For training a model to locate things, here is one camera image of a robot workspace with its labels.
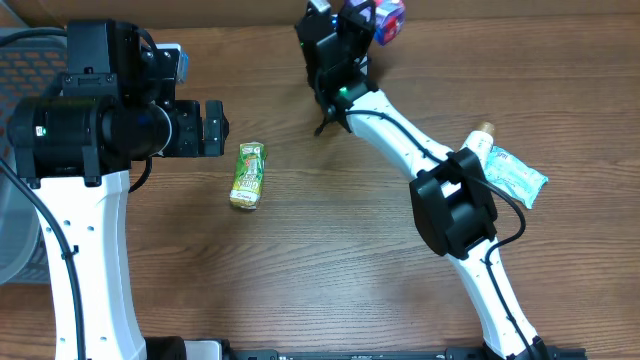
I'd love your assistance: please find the white tube gold cap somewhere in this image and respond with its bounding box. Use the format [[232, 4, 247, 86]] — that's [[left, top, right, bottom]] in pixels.
[[462, 122, 496, 170]]

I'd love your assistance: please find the teal wipes packet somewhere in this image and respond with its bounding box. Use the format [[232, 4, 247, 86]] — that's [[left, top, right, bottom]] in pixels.
[[485, 146, 549, 210]]

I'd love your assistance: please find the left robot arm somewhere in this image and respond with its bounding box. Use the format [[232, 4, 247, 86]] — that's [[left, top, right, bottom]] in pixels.
[[8, 19, 229, 360]]

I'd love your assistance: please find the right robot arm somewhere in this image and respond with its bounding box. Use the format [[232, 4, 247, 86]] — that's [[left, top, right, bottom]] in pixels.
[[295, 1, 549, 359]]

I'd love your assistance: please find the grey plastic mesh basket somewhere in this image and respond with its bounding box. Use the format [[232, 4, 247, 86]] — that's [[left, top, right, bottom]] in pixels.
[[1, 36, 66, 284]]

